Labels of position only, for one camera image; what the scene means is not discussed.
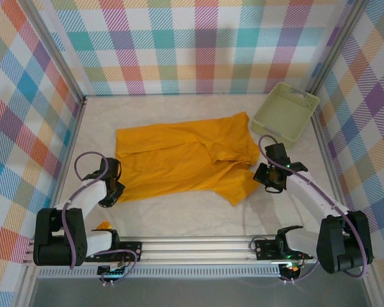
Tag grey metal panel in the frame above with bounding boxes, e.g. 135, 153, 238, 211
28, 277, 372, 307

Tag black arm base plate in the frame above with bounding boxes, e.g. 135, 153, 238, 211
254, 239, 314, 260
84, 241, 143, 263

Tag aluminium table side rail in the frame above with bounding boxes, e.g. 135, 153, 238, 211
306, 93, 356, 237
41, 97, 88, 240

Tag yellow t-shirt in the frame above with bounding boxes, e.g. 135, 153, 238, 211
115, 111, 260, 208

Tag aluminium frame post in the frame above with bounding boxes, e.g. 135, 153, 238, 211
19, 0, 87, 106
305, 0, 372, 100

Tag controller circuit board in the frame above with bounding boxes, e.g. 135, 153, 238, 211
97, 264, 129, 279
280, 262, 303, 276

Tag aluminium mounting rail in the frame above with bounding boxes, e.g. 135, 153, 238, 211
22, 236, 375, 265

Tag grey slotted cable duct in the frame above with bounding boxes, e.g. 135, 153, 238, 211
38, 267, 282, 278

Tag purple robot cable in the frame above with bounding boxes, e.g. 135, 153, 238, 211
61, 152, 140, 285
257, 134, 371, 285

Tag light green plastic basket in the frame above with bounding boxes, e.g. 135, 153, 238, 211
251, 82, 321, 150

